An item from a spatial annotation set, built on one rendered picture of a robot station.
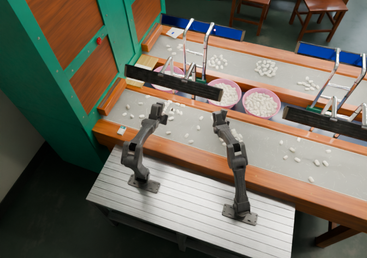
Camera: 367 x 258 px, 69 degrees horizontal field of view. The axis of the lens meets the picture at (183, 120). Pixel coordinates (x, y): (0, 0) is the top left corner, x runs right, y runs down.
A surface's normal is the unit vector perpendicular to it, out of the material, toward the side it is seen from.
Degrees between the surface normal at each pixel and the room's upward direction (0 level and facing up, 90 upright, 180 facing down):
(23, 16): 90
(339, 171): 0
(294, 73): 0
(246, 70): 0
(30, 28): 90
